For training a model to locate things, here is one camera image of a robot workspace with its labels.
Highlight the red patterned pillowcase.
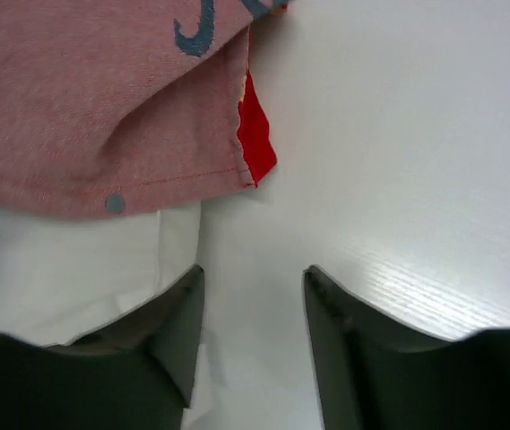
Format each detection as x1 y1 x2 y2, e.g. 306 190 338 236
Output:
0 1 287 219

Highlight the white pillow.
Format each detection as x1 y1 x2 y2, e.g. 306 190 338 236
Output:
0 199 220 430

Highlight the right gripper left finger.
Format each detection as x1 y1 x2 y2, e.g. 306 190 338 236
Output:
70 265 205 408

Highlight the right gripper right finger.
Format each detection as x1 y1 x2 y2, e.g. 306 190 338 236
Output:
303 265 456 429

